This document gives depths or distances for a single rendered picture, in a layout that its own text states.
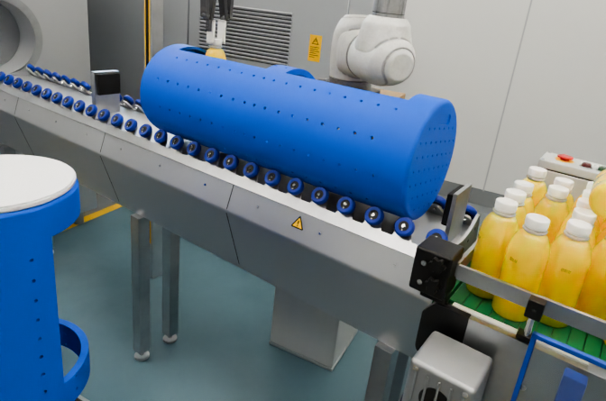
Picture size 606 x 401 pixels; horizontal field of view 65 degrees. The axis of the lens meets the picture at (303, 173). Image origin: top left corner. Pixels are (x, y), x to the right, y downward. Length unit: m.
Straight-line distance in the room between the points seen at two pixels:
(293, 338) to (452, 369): 1.29
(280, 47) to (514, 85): 1.78
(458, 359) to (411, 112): 0.49
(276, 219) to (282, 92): 0.32
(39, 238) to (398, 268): 0.71
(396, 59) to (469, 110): 2.45
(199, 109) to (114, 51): 2.47
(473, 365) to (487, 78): 3.09
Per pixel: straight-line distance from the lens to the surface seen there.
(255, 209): 1.28
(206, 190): 1.40
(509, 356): 0.97
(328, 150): 1.08
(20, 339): 1.06
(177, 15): 3.35
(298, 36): 2.85
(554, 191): 1.12
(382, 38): 1.50
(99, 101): 1.93
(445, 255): 0.91
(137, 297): 1.95
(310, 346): 2.09
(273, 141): 1.17
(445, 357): 0.91
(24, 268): 0.98
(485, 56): 3.83
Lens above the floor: 1.41
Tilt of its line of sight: 20 degrees down
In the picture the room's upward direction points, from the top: 6 degrees clockwise
